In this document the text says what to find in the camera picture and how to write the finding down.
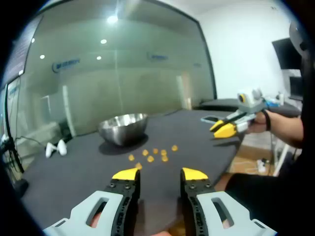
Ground black wrist strap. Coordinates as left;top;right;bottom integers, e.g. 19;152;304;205
261;109;272;131

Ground white power strip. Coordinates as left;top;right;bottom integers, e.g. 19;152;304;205
255;158;268;173

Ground black computer monitor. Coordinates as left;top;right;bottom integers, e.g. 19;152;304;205
289;76;304;97

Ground yellow QQ candies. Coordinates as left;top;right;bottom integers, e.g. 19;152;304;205
128;145;179;170

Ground black tripod stand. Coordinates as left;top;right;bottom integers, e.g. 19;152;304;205
0;83;30;196

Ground black wall monitor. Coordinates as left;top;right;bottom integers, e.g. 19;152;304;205
272;38;303;70

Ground person's right hand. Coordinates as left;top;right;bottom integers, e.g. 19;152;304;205
252;110;269;131

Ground person's leg in black shorts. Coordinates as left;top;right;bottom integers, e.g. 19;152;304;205
213;172;315;229

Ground stainless steel bowl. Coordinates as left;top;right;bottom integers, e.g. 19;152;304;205
98;113;149;147

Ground phone in light case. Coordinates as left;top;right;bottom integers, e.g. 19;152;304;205
200;115;222;124

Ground person's black shirt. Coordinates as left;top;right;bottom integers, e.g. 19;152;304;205
291;55;315;177

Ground black background table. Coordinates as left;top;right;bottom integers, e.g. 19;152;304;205
193;98;302;118

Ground grey head-worn device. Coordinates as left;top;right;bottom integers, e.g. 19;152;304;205
288;21;310;57

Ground white metal frame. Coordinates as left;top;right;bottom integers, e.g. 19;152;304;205
272;142;291;177

